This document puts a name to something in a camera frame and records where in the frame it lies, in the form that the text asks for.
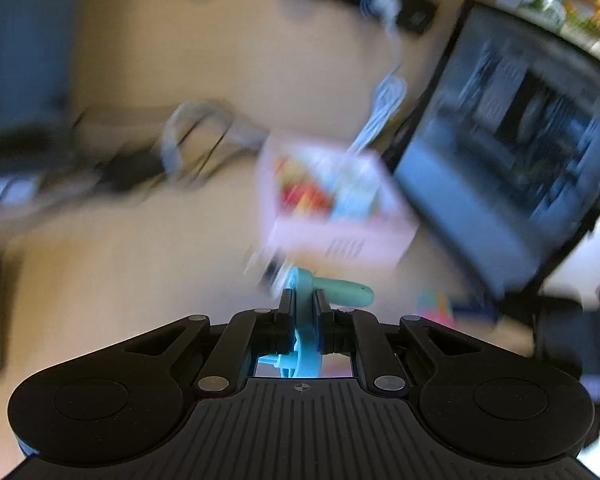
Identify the dark curved monitor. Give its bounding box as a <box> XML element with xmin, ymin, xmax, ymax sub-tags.
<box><xmin>0</xmin><ymin>0</ymin><xmax>83</xmax><ymax>171</ymax></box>

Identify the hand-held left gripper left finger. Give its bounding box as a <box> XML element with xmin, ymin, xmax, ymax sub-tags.
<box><xmin>124</xmin><ymin>287</ymin><xmax>299</xmax><ymax>397</ymax></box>

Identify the pink colourful object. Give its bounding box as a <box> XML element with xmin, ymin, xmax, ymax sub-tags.
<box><xmin>416</xmin><ymin>290</ymin><xmax>454</xmax><ymax>329</ymax></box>

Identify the pink cardboard box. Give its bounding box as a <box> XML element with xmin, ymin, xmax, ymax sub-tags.
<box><xmin>254</xmin><ymin>130</ymin><xmax>421</xmax><ymax>269</ymax></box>

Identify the black framed lit monitor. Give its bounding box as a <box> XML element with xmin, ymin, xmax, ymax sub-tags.
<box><xmin>384</xmin><ymin>0</ymin><xmax>600</xmax><ymax>302</ymax></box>

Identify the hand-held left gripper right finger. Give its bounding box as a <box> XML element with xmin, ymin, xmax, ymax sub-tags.
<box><xmin>312</xmin><ymin>287</ymin><xmax>482</xmax><ymax>397</ymax></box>

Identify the teal plastic toy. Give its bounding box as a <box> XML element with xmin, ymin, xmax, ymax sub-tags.
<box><xmin>257</xmin><ymin>267</ymin><xmax>375</xmax><ymax>380</ymax></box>

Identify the white coiled cable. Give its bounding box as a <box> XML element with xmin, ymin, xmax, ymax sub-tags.
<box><xmin>346</xmin><ymin>0</ymin><xmax>409</xmax><ymax>157</ymax></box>

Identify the red woven ball yellow star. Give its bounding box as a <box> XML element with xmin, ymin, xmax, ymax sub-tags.
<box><xmin>275</xmin><ymin>156</ymin><xmax>334</xmax><ymax>214</ymax></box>

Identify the green and orange decoration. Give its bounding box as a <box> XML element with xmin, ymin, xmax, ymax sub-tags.
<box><xmin>517</xmin><ymin>0</ymin><xmax>600</xmax><ymax>43</ymax></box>

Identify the blue snack packet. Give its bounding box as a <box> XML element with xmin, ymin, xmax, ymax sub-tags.
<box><xmin>329</xmin><ymin>160</ymin><xmax>387</xmax><ymax>222</ymax></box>

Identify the black power brick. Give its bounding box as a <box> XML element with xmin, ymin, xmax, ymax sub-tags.
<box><xmin>96</xmin><ymin>151</ymin><xmax>169</xmax><ymax>194</ymax></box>

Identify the grey cable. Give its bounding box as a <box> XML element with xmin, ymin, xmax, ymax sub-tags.
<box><xmin>159</xmin><ymin>100</ymin><xmax>272</xmax><ymax>182</ymax></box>

